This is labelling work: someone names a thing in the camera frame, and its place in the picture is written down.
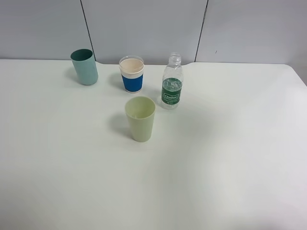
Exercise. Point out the light green plastic cup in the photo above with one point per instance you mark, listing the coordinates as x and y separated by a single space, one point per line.
140 113

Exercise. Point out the clear bottle green label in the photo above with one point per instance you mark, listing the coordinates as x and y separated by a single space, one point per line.
172 82

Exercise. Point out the blue sleeved paper cup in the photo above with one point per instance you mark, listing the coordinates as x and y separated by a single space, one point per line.
131 68

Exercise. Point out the teal plastic cup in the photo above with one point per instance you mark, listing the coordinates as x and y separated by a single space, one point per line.
85 66

